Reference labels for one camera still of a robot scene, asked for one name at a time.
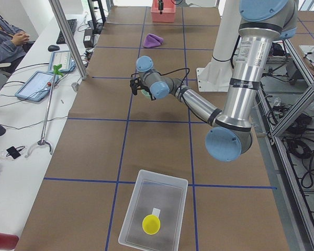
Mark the yellow plastic cup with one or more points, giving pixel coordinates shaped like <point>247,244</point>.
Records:
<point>151,224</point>

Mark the translucent white plastic bin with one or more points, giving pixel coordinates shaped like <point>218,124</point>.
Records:
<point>163,196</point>

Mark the purple cloth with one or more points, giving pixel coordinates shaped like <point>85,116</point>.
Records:
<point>152,41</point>

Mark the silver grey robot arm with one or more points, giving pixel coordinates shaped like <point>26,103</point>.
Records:
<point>262,22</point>

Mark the aluminium frame post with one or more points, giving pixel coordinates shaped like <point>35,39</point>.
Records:
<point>67,33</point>

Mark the pink plastic bin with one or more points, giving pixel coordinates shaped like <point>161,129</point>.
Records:
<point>163,11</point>

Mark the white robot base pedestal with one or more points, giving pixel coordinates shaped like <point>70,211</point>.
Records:
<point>216,75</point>

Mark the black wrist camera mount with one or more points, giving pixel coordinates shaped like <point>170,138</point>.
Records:
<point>135,85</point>

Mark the blue teach pendant tablet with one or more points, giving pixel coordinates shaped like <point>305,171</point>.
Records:
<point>36,87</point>

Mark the red cylinder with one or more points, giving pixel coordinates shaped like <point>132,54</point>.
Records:
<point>8,241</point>

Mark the mint green bowl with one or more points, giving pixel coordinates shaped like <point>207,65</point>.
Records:
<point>145,94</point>

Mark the metal reacher grabber tool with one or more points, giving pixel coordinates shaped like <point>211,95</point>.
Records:
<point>43,142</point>

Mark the black computer mouse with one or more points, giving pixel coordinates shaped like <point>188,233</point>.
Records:
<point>52,48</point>

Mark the seated person in hoodie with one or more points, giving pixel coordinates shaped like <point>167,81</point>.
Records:
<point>13,42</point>

